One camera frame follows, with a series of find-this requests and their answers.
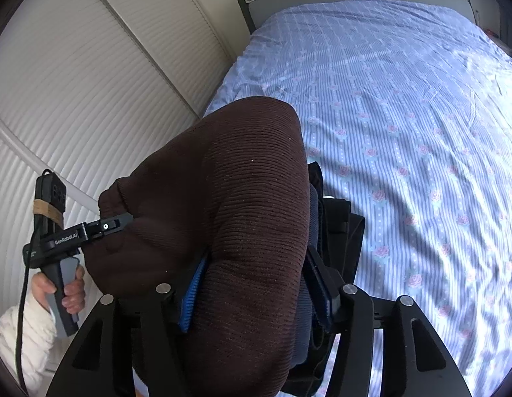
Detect white slatted wardrobe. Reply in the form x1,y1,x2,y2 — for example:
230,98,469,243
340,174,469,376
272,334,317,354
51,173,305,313
0,0,238,311

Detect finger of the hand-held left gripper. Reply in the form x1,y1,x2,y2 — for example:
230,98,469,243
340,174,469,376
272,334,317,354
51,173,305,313
86,212,135,243

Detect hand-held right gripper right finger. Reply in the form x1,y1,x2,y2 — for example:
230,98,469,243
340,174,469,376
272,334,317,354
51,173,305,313
304,246,473,397

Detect black cable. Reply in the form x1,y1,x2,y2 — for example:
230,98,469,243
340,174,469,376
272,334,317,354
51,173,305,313
14,169,48,385

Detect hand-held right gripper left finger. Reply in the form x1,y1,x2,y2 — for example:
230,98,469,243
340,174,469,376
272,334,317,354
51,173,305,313
46,256,210,397

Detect brown pants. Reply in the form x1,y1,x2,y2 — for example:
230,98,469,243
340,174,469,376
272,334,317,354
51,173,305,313
81,96,312,397

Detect person's left hand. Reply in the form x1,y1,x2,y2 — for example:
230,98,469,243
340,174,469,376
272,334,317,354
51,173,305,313
30,265,86,315

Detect blue striped bed sheet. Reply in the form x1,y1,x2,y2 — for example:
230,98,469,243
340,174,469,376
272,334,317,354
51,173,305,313
202,0,512,397

